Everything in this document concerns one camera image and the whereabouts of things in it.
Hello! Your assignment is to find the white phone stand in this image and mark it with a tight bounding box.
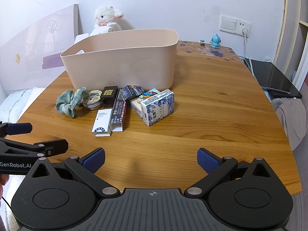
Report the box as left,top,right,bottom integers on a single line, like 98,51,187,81
74,32,91,45

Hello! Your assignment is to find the dark brown block box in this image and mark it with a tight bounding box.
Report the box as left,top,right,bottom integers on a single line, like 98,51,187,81
100,86,119,108

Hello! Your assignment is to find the blue floral white box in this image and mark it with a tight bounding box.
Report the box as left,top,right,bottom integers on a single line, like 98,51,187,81
140,89,175,127

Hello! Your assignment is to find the dark starry box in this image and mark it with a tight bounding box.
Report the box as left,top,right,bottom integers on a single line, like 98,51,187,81
120,85,145,101

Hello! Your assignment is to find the black glass side table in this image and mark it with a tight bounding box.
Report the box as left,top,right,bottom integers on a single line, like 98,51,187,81
243,59,303,99

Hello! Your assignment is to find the white pillow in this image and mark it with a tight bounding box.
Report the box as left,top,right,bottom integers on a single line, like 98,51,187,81
25,87,47,98

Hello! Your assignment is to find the colourful picture box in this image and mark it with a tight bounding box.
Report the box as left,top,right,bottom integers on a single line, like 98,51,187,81
136,89,161,101

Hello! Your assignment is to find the green hair scrunchie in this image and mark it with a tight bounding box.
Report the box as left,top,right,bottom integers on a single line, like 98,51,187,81
56,87,90,118

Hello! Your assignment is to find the lilac bed headboard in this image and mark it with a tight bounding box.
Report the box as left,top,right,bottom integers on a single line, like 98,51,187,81
0,4,80,92

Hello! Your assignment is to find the long dark striped box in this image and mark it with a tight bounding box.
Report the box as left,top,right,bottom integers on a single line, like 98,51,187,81
109,90,127,133

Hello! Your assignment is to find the beige plastic basket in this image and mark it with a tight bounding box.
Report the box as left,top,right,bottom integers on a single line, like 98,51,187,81
60,29,179,92

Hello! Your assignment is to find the small white box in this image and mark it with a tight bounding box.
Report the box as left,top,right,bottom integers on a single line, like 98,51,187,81
91,109,113,137

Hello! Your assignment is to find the light blue bed sheet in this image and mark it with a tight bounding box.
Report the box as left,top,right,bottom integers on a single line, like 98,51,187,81
0,89,33,124

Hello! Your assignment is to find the white plug with cable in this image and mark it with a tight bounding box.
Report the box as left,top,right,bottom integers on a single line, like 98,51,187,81
241,28,256,75

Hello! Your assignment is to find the dark tablet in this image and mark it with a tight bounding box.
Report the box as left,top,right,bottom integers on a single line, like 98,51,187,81
261,62,291,94

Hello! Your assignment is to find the purple flower table mat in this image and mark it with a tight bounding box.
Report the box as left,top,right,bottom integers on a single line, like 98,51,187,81
177,40,244,62

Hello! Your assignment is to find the white plush lamb toy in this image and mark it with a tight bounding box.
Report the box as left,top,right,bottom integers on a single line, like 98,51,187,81
89,5,126,38

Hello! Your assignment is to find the light wooden shelf unit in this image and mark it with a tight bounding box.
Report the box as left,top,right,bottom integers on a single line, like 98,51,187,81
274,0,308,90

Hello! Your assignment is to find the grey cloth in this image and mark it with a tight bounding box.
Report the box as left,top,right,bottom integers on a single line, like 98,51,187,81
275,97,308,151

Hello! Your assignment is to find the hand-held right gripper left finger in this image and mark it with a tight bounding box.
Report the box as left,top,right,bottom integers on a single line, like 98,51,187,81
24,147,121,199

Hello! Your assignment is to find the white wall switch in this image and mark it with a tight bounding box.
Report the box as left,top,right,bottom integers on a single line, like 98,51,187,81
219,14,238,33

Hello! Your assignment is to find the blue bird figurine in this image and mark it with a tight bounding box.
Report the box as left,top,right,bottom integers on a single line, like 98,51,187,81
210,34,221,49

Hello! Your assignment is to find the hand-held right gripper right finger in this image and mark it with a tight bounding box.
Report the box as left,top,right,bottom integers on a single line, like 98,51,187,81
183,147,280,198

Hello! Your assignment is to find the white wall socket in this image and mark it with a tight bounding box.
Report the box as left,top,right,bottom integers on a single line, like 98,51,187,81
234,19,251,37

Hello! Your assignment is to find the round metal tin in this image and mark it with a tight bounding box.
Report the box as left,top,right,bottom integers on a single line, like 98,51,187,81
83,90,103,110

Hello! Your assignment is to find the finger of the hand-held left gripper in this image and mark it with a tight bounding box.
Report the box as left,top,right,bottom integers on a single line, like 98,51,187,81
0,122,33,136
0,138,69,160

